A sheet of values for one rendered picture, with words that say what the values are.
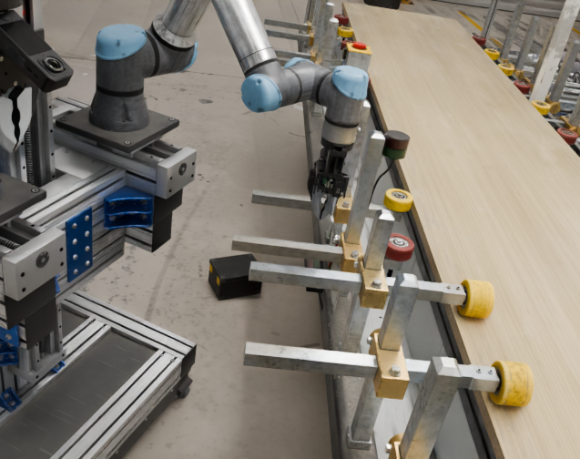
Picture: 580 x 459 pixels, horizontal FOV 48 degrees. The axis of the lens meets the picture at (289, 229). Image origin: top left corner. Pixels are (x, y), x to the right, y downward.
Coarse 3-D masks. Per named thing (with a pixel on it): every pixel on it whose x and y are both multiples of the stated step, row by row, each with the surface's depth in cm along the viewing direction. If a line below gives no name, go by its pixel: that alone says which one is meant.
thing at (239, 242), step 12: (240, 240) 160; (252, 240) 160; (264, 240) 161; (276, 240) 162; (288, 240) 163; (264, 252) 161; (276, 252) 161; (288, 252) 162; (300, 252) 162; (312, 252) 162; (324, 252) 162; (336, 252) 162; (384, 264) 164; (396, 264) 164
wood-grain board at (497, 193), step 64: (384, 64) 291; (448, 64) 307; (384, 128) 231; (448, 128) 235; (512, 128) 246; (448, 192) 191; (512, 192) 198; (576, 192) 205; (448, 256) 161; (512, 256) 166; (576, 256) 171; (512, 320) 142; (576, 320) 146; (576, 384) 128; (512, 448) 111; (576, 448) 113
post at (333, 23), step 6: (330, 18) 260; (336, 18) 259; (330, 24) 258; (336, 24) 258; (330, 30) 260; (336, 30) 260; (330, 36) 261; (330, 42) 262; (324, 48) 265; (330, 48) 264; (324, 54) 265; (330, 54) 265; (324, 60) 266; (330, 60) 266; (324, 66) 268; (330, 66) 268; (318, 108) 278
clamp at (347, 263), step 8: (344, 232) 170; (344, 240) 165; (360, 240) 166; (344, 248) 162; (352, 248) 163; (360, 248) 163; (344, 256) 160; (344, 264) 159; (352, 264) 159; (352, 272) 161
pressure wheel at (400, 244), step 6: (396, 234) 165; (390, 240) 162; (396, 240) 162; (402, 240) 163; (408, 240) 163; (390, 246) 160; (396, 246) 160; (402, 246) 161; (408, 246) 161; (390, 252) 160; (396, 252) 159; (402, 252) 159; (408, 252) 160; (390, 258) 161; (396, 258) 160; (402, 258) 160; (408, 258) 161; (390, 270) 166; (390, 276) 167
